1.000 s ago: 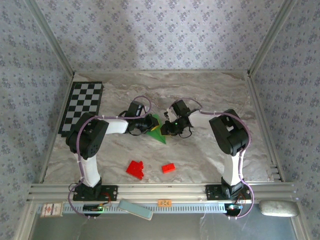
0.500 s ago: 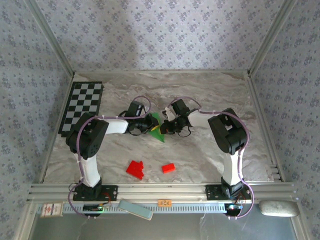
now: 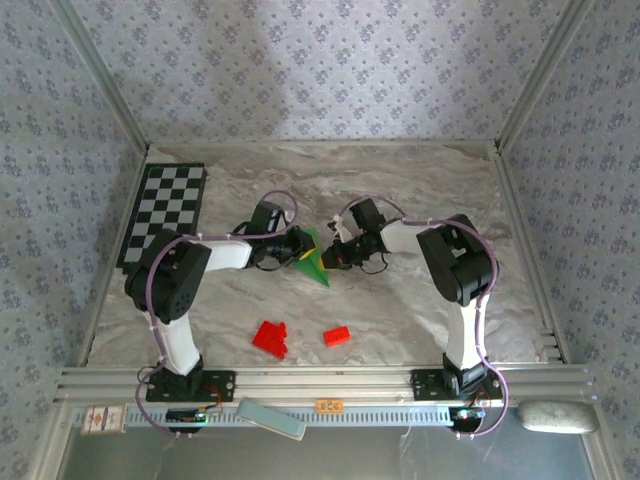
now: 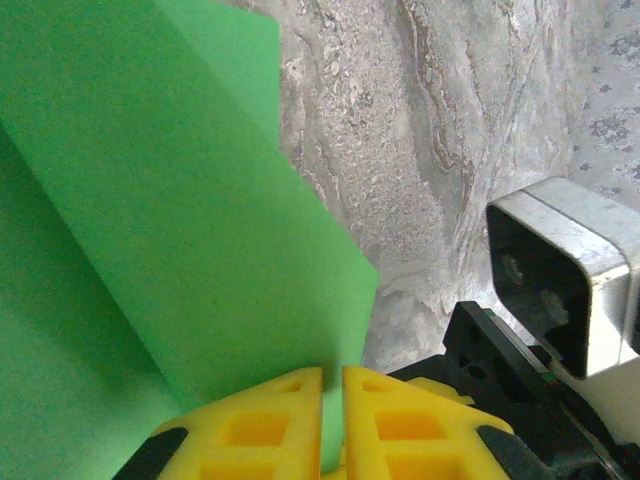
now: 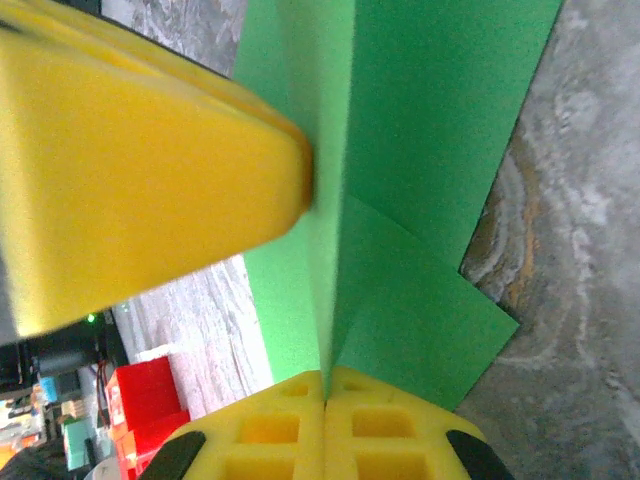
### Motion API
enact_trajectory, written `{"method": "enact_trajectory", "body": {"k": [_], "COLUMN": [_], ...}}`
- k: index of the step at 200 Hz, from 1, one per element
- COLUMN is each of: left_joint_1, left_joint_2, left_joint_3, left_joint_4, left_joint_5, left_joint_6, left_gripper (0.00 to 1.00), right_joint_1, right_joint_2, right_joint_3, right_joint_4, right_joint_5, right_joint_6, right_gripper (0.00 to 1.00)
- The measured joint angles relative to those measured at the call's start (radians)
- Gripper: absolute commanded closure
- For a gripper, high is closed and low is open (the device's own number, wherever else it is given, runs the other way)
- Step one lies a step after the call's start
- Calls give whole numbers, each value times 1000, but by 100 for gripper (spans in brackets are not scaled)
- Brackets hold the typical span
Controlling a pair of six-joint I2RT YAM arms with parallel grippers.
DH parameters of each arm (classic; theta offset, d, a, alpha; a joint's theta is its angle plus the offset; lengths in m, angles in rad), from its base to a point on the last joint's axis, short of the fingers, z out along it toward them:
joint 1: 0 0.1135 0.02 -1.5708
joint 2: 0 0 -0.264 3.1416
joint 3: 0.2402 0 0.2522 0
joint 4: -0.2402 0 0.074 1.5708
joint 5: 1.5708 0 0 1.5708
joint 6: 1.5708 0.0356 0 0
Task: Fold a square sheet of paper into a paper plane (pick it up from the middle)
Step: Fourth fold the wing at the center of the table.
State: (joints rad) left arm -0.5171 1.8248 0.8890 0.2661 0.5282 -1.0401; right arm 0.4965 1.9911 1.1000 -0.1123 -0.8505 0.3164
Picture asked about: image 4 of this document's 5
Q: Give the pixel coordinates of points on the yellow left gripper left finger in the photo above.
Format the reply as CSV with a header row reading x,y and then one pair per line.
x,y
250,435

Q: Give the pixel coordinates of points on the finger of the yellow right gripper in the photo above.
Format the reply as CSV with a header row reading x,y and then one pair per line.
x,y
442,389

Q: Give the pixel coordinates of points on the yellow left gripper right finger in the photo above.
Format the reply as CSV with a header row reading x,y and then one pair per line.
x,y
410,440

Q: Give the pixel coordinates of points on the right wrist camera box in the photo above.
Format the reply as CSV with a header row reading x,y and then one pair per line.
x,y
540,280

